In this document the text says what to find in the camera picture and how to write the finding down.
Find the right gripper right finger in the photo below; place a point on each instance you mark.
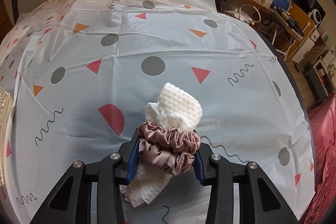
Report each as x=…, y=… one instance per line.
x=259, y=199

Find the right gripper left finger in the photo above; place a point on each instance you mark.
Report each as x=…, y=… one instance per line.
x=69, y=201

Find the dusty pink satin scrunchie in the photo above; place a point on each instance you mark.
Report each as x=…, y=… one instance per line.
x=171, y=151

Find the white waffle cloth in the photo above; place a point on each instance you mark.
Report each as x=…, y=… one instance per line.
x=174, y=108

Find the red blanket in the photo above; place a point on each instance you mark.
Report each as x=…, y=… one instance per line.
x=322, y=121

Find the glittery gold tin lid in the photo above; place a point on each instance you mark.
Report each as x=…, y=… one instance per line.
x=6, y=109

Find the patterned white tablecloth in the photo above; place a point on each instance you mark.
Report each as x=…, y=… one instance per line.
x=82, y=71

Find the wooden side desk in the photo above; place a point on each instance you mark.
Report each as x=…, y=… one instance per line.
x=304, y=21

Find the blue folding chair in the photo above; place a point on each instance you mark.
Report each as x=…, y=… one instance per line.
x=284, y=4

